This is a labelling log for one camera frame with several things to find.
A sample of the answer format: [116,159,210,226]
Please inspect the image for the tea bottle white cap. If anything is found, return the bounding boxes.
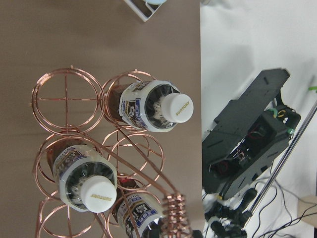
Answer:
[108,80,194,132]

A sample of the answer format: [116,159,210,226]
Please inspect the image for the metal grabber pole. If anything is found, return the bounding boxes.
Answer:
[249,101,317,215]

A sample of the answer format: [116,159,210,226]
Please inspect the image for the white cup rack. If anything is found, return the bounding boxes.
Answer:
[124,0,166,22]

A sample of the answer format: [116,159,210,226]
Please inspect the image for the black handheld gripper devices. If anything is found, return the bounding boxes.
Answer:
[205,188,258,238]

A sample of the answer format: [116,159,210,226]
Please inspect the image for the copper wire bottle basket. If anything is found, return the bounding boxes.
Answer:
[31,67,193,238]

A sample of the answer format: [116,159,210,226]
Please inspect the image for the black foam equipment case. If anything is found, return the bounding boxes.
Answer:
[202,68,301,200]

